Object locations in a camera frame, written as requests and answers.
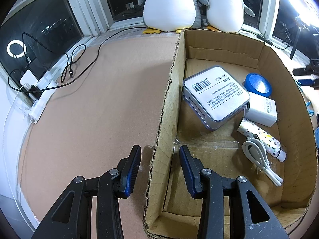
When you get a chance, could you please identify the white patterned tube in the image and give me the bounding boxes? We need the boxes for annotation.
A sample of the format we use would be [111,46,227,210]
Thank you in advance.
[237,118,287,162]

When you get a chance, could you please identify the brown cardboard box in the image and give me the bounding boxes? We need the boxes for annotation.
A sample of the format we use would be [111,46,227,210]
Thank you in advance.
[143,29,318,238]

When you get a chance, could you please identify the white power adapter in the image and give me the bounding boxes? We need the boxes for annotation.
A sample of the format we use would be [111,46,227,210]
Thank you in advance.
[245,92,277,127]

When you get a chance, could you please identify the silver tin box with label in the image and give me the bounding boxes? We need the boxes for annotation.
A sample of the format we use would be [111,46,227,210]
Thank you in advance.
[183,65,250,131]

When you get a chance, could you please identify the black plug adapter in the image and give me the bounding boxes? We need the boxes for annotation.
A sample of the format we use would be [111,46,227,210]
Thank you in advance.
[29,85,43,100]

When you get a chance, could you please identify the blue round lid container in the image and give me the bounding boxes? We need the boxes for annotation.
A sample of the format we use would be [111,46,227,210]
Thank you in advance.
[244,73,273,98]

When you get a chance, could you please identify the white power strip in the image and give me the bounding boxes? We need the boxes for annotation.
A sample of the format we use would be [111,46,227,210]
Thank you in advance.
[29,71,58,124]

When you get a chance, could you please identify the white charger brick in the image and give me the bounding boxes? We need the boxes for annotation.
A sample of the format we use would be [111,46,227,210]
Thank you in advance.
[20,70,38,87]

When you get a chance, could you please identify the small white grey penguin plush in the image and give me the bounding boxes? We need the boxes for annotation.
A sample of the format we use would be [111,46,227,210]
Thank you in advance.
[206,0,256,32]

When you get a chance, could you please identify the large white grey penguin plush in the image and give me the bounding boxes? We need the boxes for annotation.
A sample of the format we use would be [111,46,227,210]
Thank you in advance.
[138,0,209,34]

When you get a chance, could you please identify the white coiled usb cable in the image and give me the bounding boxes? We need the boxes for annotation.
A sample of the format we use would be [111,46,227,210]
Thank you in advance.
[242,134,284,187]

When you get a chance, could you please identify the black cable on table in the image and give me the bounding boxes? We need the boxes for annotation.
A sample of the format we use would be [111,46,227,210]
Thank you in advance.
[7,26,148,93]

